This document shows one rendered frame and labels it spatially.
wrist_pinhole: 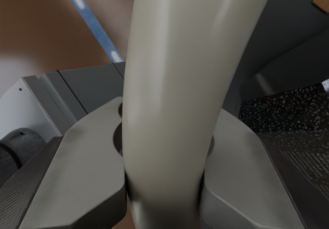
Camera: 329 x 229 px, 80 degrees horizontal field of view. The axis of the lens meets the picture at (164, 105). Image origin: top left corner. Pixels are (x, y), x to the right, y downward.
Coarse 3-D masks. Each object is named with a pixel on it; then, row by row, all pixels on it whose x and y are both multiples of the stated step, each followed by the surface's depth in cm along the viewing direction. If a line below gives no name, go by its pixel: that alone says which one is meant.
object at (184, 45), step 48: (144, 0) 4; (192, 0) 4; (240, 0) 4; (144, 48) 4; (192, 48) 4; (240, 48) 4; (144, 96) 5; (192, 96) 4; (144, 144) 5; (192, 144) 5; (144, 192) 6; (192, 192) 7
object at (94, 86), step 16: (112, 64) 104; (48, 80) 67; (64, 80) 72; (80, 80) 79; (96, 80) 87; (112, 80) 97; (64, 96) 69; (80, 96) 75; (96, 96) 82; (112, 96) 90; (64, 112) 69; (80, 112) 71
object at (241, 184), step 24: (216, 144) 8; (240, 144) 8; (216, 168) 7; (240, 168) 7; (264, 168) 7; (216, 192) 6; (240, 192) 6; (264, 192) 6; (216, 216) 6; (240, 216) 6; (264, 216) 6; (288, 216) 6
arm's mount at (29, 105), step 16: (32, 80) 66; (16, 96) 66; (32, 96) 64; (48, 96) 68; (0, 112) 70; (16, 112) 67; (32, 112) 65; (48, 112) 65; (0, 128) 72; (16, 128) 69; (32, 128) 67; (48, 128) 65; (64, 128) 67
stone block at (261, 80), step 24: (312, 48) 82; (264, 72) 97; (288, 72) 73; (312, 72) 58; (240, 96) 84; (264, 96) 65; (288, 96) 57; (312, 96) 50; (240, 120) 74; (264, 120) 63; (288, 120) 55; (312, 120) 49; (288, 144) 58; (312, 144) 51; (312, 168) 56
